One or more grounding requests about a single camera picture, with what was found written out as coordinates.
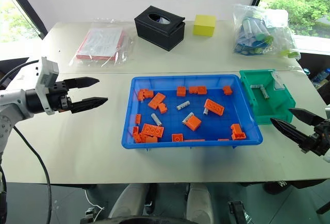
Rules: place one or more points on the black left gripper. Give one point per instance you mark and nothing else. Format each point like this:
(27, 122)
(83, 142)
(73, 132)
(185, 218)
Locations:
(58, 92)

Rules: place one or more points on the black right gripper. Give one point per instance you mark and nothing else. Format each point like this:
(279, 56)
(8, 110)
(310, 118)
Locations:
(321, 139)

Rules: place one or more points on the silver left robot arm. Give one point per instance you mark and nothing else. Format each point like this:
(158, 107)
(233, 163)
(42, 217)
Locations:
(10, 103)

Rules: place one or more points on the dark rounded robot base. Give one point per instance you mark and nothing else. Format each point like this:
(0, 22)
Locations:
(144, 221)

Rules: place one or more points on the green plastic tray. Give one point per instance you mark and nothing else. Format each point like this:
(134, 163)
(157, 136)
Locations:
(260, 105)

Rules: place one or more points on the black tissue box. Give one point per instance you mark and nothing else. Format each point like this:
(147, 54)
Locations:
(165, 34)

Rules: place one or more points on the yellow foam block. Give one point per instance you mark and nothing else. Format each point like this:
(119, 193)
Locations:
(204, 25)

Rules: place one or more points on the white label card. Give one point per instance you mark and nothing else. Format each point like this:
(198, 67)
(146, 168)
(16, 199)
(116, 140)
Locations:
(278, 81)

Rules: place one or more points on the red edged paper booklet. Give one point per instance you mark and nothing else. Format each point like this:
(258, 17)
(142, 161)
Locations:
(100, 43)

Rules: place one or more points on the clear water bottle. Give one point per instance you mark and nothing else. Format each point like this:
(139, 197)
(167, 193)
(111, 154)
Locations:
(321, 76)

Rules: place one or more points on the small orange block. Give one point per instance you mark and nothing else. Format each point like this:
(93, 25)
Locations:
(137, 137)
(193, 90)
(181, 91)
(177, 137)
(140, 95)
(202, 90)
(163, 107)
(227, 90)
(236, 128)
(135, 130)
(149, 94)
(138, 119)

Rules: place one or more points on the clear bag with papers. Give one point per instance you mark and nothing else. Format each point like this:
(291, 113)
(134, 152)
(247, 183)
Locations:
(129, 43)

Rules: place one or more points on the black shoe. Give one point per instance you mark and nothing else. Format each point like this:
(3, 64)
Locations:
(274, 186)

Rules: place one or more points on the blue plastic tray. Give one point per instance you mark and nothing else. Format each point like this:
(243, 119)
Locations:
(232, 116)

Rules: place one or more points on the large flat orange block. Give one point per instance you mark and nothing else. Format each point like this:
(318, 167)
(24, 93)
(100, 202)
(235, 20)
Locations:
(156, 101)
(152, 130)
(214, 107)

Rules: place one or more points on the black chair leg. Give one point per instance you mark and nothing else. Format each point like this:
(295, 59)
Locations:
(323, 208)

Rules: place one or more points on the clear bag with blue parts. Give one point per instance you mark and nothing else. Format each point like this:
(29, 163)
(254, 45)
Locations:
(260, 31)

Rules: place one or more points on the orange plastic blade fuse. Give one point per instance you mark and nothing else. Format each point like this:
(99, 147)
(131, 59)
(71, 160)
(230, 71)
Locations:
(193, 123)

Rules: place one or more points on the white rounded robot leg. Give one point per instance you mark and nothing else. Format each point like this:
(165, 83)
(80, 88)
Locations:
(199, 203)
(129, 200)

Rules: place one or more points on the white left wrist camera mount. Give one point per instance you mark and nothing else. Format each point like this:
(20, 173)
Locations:
(47, 76)

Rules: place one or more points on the black floor bracket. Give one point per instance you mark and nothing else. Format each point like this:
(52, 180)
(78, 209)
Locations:
(238, 212)

